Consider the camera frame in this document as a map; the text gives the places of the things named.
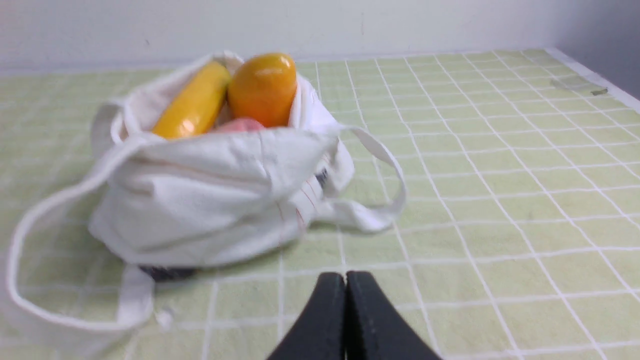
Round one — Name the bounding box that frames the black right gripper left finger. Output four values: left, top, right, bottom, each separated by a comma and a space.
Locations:
268, 272, 346, 360

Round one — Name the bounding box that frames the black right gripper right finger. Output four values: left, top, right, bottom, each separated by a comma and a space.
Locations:
345, 271, 441, 360

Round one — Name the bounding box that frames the yellow banana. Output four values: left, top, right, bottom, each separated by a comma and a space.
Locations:
151, 61, 232, 140

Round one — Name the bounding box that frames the white cloth bag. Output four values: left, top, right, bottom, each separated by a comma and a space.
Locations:
1, 51, 407, 357

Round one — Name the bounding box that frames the green checkered tablecloth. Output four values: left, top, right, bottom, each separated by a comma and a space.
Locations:
1, 48, 640, 360

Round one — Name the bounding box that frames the pink peach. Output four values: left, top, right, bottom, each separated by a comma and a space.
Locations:
214, 117, 266, 133

